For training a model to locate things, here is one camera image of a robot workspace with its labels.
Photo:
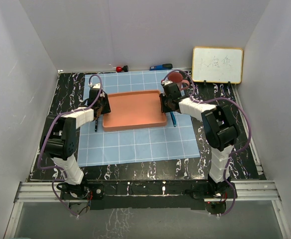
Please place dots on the blue marker pen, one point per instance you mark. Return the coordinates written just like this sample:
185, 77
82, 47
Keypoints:
163, 67

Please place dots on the silver metal fork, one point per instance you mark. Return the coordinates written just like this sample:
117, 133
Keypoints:
96, 125

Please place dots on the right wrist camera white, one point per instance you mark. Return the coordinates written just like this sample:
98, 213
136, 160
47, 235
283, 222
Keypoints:
165, 82

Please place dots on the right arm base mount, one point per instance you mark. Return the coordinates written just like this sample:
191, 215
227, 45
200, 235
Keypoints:
206, 190

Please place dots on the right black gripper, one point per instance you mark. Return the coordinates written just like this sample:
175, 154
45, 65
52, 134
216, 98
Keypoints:
162, 97

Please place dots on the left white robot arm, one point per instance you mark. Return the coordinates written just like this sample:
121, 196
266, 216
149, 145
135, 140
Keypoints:
59, 140

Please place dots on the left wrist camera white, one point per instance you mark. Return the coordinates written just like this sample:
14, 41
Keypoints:
95, 86

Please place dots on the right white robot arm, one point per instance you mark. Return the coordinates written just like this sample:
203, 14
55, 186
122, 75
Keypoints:
220, 128

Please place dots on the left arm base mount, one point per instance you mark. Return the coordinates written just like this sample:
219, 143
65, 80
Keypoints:
84, 191

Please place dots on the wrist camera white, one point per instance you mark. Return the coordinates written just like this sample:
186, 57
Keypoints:
165, 82
95, 86

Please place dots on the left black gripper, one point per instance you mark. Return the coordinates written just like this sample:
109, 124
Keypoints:
106, 109

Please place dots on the blue checked tablecloth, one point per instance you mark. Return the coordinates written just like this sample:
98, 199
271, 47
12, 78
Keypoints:
140, 145

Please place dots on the red capped marker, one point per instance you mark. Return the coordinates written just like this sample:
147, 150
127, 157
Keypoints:
122, 69

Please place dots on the pink floral mug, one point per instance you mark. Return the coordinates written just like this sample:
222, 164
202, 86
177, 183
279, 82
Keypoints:
177, 77

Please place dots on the blue patterned knife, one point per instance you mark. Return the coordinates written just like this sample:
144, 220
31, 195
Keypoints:
173, 119

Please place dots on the aluminium frame rail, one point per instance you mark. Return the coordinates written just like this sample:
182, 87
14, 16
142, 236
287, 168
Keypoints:
245, 190

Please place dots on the small framed whiteboard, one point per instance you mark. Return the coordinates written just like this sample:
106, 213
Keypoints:
217, 65

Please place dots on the orange plastic tray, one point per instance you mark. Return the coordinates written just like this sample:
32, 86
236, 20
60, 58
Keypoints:
134, 110

